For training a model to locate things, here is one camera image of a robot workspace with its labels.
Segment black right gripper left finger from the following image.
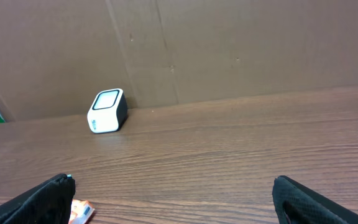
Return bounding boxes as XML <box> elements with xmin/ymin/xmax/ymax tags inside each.
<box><xmin>0</xmin><ymin>174</ymin><xmax>75</xmax><ymax>224</ymax></box>

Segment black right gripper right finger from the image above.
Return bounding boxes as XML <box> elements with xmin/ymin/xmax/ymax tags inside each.
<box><xmin>272</xmin><ymin>175</ymin><xmax>358</xmax><ymax>224</ymax></box>

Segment orange snack packet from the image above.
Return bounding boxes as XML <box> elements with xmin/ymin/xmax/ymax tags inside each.
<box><xmin>68</xmin><ymin>199</ymin><xmax>95</xmax><ymax>224</ymax></box>

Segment cardboard backdrop wall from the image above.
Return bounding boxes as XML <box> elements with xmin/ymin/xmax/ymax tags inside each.
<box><xmin>0</xmin><ymin>1</ymin><xmax>358</xmax><ymax>121</ymax></box>

